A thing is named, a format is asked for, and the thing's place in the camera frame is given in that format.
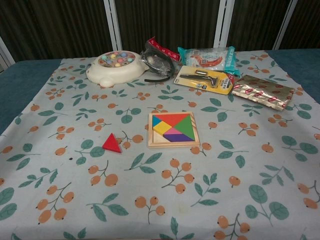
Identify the red triangle block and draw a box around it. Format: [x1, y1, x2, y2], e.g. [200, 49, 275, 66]
[101, 132, 123, 154]

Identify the blue small tangram triangle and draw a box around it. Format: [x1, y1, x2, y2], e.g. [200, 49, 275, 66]
[153, 115, 165, 130]

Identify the yellow tangram square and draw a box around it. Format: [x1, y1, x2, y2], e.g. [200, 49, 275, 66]
[153, 121, 175, 135]

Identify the orange large tangram triangle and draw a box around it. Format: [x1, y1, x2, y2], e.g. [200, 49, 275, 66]
[153, 113, 190, 126]

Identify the pink tangram triangle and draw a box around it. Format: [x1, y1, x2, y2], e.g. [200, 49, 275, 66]
[163, 127, 184, 136]

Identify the colourful wooden tangram puzzle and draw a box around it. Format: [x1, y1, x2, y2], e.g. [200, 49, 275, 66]
[147, 111, 201, 150]

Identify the purple tangram parallelogram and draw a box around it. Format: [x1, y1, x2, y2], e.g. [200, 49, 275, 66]
[162, 133, 194, 145]

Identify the green large tangram triangle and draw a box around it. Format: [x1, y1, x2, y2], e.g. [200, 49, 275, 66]
[173, 114, 193, 138]

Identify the razor on yellow blister card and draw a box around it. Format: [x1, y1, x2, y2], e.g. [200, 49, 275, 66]
[174, 65, 236, 96]

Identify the cream fishing game toy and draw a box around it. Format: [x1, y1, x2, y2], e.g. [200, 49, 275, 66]
[85, 49, 146, 88]

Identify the red sachet packet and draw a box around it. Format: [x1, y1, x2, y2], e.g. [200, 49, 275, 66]
[146, 36, 181, 62]

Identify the floral leaf and fruit tablecloth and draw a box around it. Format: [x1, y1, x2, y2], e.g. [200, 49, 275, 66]
[0, 51, 320, 240]

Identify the teal and white snack pack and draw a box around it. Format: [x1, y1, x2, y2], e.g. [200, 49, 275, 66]
[177, 45, 241, 76]

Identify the dark slatted partition panel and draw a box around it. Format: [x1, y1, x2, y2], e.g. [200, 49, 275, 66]
[103, 0, 235, 55]
[272, 0, 320, 52]
[218, 0, 297, 55]
[0, 0, 120, 63]

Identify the gold foil packet red print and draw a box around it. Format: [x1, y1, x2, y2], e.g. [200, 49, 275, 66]
[231, 74, 294, 111]

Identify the black cable in clear bag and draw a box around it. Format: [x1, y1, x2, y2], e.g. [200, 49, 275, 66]
[139, 46, 176, 82]

